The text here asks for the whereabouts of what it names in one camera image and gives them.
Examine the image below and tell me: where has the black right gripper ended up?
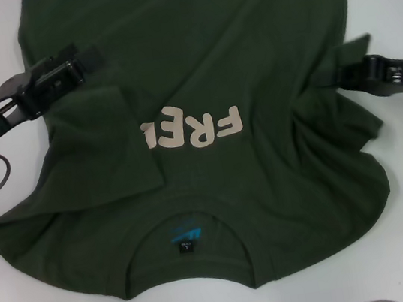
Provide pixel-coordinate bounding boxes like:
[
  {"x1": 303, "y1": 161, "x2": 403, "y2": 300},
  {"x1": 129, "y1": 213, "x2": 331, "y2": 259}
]
[{"x1": 335, "y1": 50, "x2": 403, "y2": 107}]

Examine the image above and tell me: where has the dark green printed t-shirt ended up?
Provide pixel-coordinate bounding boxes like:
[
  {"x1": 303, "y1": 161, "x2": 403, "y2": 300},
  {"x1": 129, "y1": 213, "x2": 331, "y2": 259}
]
[{"x1": 0, "y1": 0, "x2": 403, "y2": 302}]

